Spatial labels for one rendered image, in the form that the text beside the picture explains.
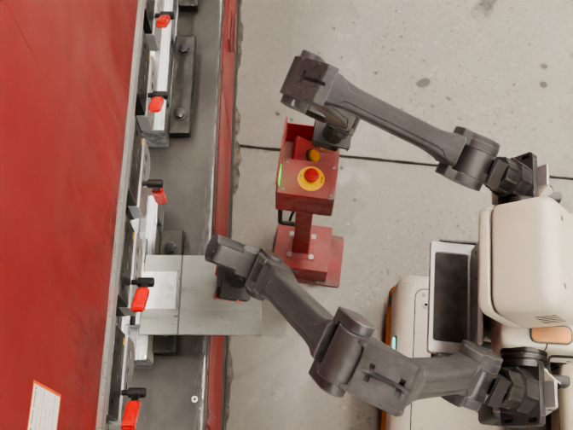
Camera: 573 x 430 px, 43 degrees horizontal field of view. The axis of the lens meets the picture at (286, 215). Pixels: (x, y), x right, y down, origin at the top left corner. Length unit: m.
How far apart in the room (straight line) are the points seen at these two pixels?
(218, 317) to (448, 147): 0.61
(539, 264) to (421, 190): 1.58
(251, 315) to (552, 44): 2.13
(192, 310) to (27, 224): 0.82
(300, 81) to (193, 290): 0.53
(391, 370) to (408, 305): 1.39
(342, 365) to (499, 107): 2.20
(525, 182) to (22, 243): 1.03
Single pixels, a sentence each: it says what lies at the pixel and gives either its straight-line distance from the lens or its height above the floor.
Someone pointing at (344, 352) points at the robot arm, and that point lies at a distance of 1.01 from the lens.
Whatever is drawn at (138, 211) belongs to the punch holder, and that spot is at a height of 1.23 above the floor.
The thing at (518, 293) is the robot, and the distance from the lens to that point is 1.30.
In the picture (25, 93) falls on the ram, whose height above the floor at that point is 1.87.
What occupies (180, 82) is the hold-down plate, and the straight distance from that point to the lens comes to 1.96.
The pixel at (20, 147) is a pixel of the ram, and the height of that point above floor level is 1.86.
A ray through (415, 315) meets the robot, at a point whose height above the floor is 0.28.
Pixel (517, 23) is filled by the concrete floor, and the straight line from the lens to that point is 3.36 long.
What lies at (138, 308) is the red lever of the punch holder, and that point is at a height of 1.31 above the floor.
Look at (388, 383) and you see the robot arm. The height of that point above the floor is 1.55.
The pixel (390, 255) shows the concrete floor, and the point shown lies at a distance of 2.72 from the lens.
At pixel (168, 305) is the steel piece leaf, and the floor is 1.00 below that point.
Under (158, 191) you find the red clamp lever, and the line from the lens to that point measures 1.47.
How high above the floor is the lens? 2.54
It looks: 68 degrees down
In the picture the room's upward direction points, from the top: 2 degrees clockwise
